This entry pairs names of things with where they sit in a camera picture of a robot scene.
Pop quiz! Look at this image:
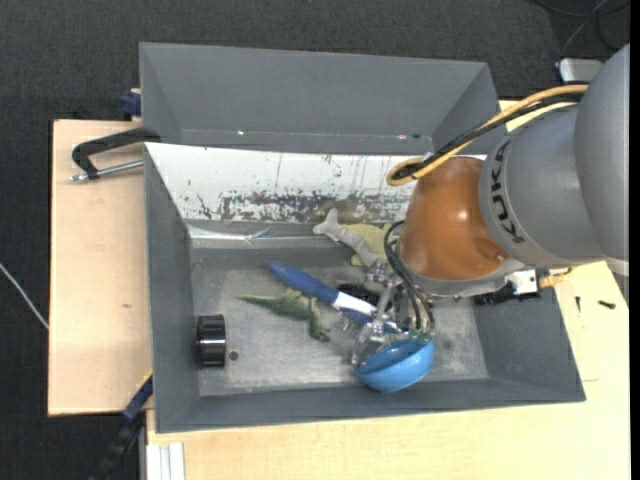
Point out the blue bowl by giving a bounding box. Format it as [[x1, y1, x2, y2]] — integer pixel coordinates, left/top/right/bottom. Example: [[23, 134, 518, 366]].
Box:
[[355, 338, 436, 394]]

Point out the black cylinder on white bracket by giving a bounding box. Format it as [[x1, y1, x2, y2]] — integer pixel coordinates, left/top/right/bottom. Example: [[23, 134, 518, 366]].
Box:
[[472, 269, 544, 307]]

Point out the green toy dinosaur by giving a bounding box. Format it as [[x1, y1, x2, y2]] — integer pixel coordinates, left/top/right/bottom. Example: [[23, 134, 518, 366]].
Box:
[[237, 287, 332, 344]]

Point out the grey and yellow plush shark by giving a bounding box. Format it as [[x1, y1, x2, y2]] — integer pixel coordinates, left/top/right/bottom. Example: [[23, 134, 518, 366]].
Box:
[[312, 207, 402, 269]]

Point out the pale wood board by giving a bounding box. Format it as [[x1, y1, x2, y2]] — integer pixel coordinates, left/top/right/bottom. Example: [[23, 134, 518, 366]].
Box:
[[48, 119, 154, 417]]

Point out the black ribbed cylinder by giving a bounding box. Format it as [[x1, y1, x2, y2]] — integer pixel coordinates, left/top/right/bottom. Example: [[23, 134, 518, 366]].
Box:
[[195, 313, 227, 369]]

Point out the grey metal bin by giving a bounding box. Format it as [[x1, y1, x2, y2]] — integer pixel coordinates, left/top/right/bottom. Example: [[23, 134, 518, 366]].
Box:
[[138, 41, 587, 434]]

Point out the blue and white pen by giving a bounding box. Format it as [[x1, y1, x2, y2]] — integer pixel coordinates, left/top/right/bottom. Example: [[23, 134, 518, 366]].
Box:
[[266, 261, 379, 320]]

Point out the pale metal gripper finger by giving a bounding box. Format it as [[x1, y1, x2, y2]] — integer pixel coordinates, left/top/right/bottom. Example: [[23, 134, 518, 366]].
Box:
[[353, 323, 383, 365]]

